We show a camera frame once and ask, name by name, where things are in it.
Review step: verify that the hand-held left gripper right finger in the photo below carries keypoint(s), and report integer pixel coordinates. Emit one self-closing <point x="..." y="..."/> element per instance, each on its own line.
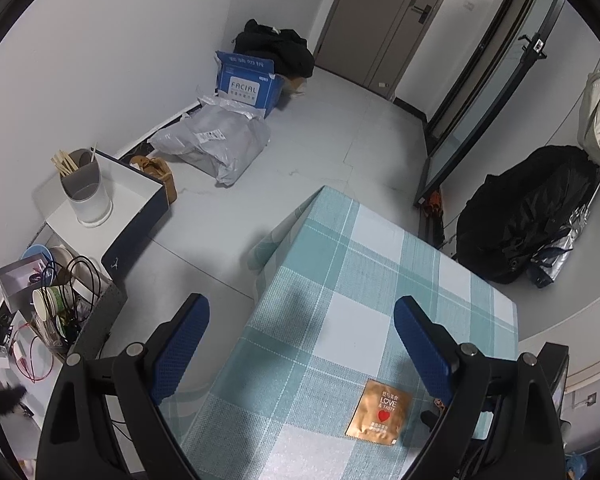
<point x="425" y="345"/>

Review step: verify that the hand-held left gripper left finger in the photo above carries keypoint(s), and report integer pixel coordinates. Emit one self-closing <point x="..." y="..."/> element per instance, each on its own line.
<point x="180" y="345"/>

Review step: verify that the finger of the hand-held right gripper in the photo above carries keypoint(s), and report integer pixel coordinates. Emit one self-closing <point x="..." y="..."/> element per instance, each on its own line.
<point x="432" y="419"/>

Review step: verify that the bronze packet with red heart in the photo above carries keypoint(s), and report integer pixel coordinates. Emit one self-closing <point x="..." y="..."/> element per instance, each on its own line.
<point x="377" y="415"/>

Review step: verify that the teal checked tablecloth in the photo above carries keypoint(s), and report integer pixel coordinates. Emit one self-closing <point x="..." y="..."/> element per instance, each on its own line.
<point x="330" y="310"/>

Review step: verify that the blue plastic bag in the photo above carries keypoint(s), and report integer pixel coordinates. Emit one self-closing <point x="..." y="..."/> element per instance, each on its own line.
<point x="575" y="465"/>

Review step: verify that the silver folded umbrella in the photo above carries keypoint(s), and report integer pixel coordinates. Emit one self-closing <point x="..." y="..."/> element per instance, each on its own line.
<point x="555" y="255"/>

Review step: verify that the paper cup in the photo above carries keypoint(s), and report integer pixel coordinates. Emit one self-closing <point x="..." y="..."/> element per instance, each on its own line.
<point x="47" y="300"/>

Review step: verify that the orange black object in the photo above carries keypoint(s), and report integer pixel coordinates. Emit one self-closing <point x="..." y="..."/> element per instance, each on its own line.
<point x="432" y="205"/>

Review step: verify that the white bowl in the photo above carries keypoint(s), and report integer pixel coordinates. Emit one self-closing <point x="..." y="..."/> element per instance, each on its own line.
<point x="65" y="260"/>

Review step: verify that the black hanging jacket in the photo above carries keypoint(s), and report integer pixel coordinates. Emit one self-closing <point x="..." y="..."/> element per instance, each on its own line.
<point x="520" y="210"/>

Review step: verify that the dark blue box white lid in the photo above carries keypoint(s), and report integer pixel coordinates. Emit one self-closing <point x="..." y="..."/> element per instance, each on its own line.
<point x="125" y="195"/>

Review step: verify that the blue bowl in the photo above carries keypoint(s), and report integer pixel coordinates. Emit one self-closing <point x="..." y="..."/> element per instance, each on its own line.
<point x="35" y="255"/>

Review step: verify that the small open white box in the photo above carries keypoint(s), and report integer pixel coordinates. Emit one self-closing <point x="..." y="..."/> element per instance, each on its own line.
<point x="15" y="285"/>

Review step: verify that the brown paper bag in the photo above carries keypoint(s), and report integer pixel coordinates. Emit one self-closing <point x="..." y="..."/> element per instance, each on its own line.
<point x="155" y="167"/>

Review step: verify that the grey white chopstick holder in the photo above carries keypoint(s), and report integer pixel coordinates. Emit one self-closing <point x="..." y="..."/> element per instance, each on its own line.
<point x="87" y="190"/>

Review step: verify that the grey plastic mailing bag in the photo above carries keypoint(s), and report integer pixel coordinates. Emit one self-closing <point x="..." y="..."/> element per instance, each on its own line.
<point x="215" y="135"/>

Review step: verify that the wooden chopsticks bundle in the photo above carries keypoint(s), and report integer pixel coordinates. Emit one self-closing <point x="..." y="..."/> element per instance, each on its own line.
<point x="65" y="162"/>

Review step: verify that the black framed glass door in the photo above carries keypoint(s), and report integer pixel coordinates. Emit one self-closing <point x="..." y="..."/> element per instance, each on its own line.
<point x="480" y="100"/>

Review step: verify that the blue cardboard box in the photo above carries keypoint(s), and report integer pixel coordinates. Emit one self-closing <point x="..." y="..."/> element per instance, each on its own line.
<point x="245" y="87"/>

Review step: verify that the brown cardboard box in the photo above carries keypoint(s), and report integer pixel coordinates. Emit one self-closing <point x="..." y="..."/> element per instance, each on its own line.
<point x="295" y="85"/>

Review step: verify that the black clothes pile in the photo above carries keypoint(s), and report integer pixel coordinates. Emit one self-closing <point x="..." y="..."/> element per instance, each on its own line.
<point x="285" y="50"/>

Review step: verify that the grey brown door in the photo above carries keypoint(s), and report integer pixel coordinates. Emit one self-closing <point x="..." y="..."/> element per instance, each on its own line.
<point x="375" y="25"/>

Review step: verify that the wall socket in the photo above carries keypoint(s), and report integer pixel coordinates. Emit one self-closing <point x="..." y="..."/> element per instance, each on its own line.
<point x="591" y="399"/>

